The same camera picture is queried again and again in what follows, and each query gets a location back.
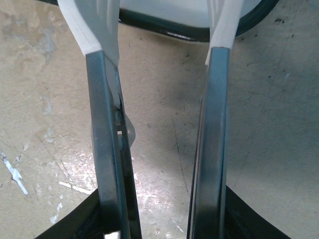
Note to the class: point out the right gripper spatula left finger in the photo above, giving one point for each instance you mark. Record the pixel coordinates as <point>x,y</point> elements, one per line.
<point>99,99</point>

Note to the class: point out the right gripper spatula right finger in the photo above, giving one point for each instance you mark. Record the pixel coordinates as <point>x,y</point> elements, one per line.
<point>215,112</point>

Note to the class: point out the strawberry print tray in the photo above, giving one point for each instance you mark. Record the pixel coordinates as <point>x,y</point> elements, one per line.
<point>162,12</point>

